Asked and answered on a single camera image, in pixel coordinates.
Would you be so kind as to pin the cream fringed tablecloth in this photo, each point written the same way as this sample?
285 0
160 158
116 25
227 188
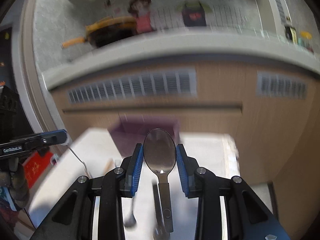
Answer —
91 151

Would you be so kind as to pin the cartoon wall sticker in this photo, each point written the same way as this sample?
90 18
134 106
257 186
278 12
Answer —
156 15

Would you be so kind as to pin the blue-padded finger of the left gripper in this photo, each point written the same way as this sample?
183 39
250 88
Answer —
58 137

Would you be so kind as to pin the yellow-handled frying pan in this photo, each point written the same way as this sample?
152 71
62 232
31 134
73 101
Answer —
106 31

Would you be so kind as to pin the small grey vent grille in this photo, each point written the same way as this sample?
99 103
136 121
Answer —
279 85

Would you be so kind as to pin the translucent brown plastic spoon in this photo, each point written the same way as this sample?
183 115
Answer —
160 156

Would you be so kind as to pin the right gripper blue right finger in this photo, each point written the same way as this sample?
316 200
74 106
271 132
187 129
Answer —
186 170

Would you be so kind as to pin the dark sauce bottle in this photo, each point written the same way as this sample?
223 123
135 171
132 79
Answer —
291 34

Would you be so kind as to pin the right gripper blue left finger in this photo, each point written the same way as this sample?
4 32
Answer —
132 166

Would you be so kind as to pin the long grey vent grille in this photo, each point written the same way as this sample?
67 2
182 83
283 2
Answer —
176 82

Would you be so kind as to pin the smiley-handle metal spoon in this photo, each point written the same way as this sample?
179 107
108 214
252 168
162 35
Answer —
159 231

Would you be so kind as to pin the wooden spoon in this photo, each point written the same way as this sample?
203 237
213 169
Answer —
109 166

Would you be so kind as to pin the yellow-lid jar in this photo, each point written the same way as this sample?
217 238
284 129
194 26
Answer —
305 40

